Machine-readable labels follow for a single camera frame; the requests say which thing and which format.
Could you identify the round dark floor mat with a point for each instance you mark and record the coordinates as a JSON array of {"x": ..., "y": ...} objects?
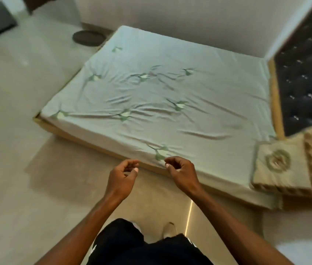
[{"x": 89, "y": 38}]

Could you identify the person's right forearm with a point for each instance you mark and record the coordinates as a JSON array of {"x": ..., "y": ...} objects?
[{"x": 233, "y": 229}]

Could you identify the light green floral bed sheet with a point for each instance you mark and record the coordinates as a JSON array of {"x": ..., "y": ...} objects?
[{"x": 167, "y": 88}]

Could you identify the person's left forearm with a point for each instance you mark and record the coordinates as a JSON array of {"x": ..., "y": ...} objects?
[{"x": 85, "y": 226}]

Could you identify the person's white right shoe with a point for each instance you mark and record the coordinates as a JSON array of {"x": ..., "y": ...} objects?
[{"x": 169, "y": 230}]

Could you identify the beige embroidered cushion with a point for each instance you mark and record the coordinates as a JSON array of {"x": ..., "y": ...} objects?
[{"x": 285, "y": 165}]

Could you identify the person's white left shoe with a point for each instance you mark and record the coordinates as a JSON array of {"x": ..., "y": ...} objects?
[{"x": 136, "y": 227}]

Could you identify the person's left hand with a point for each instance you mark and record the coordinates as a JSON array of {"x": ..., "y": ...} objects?
[{"x": 118, "y": 180}]

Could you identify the person's right thumb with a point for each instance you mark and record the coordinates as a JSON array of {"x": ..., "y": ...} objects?
[{"x": 169, "y": 166}]

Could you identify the dark tufted headboard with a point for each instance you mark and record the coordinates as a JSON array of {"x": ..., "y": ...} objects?
[{"x": 306, "y": 71}]

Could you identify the person's black trousers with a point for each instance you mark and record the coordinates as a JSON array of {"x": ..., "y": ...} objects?
[{"x": 145, "y": 249}]

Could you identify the person's left thumb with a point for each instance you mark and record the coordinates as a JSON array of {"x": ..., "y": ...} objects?
[{"x": 134, "y": 172}]

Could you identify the person's white shoe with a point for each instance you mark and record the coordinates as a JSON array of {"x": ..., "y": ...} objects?
[
  {"x": 169, "y": 230},
  {"x": 136, "y": 227}
]

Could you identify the wooden bed frame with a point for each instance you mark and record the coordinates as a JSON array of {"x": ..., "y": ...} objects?
[{"x": 276, "y": 102}]

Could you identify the person's right hand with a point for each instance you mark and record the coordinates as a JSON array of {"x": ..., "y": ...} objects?
[{"x": 185, "y": 176}]

